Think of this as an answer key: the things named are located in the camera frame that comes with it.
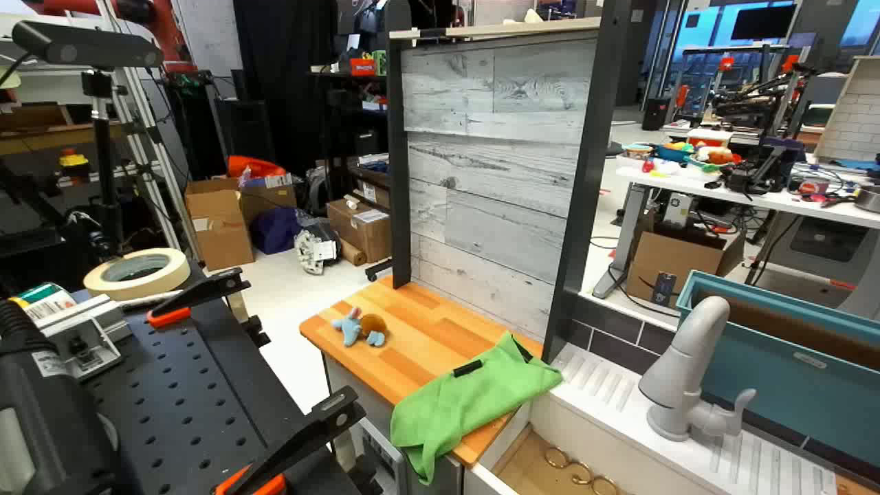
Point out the grey sink faucet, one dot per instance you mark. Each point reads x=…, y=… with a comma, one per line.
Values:
x=672, y=384

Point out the white sink unit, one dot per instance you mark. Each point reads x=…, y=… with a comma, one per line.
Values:
x=597, y=420

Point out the small cardboard box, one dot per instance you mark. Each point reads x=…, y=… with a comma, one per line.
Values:
x=364, y=231

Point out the small plush toy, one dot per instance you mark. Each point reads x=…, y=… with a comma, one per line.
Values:
x=357, y=326

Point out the wooden countertop cabinet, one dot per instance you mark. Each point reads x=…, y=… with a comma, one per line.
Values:
x=429, y=336

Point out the grey wood backsplash panel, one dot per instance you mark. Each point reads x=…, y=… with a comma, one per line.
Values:
x=492, y=139

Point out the green cloth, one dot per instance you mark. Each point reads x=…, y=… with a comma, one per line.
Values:
x=439, y=417

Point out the blue bag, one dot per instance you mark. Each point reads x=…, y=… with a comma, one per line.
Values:
x=276, y=230

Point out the cardboard box under table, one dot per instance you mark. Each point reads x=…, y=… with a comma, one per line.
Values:
x=661, y=263

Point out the large cardboard box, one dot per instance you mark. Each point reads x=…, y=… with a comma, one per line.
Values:
x=224, y=216

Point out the masking tape roll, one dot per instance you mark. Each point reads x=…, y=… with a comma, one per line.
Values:
x=139, y=273

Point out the black orange clamp rear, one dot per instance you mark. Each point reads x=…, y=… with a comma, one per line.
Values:
x=179, y=306

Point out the black orange clamp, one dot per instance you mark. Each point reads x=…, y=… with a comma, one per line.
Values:
x=179, y=306
x=267, y=472

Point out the black orange clamp front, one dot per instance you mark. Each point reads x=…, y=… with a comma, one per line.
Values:
x=267, y=472

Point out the black perforated workbench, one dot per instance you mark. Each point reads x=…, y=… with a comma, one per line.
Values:
x=190, y=403

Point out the white cluttered table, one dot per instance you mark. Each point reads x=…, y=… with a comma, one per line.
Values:
x=811, y=224

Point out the teal window frame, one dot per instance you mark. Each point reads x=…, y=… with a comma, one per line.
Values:
x=815, y=366

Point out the camera on tripod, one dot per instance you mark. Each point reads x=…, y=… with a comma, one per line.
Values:
x=99, y=54

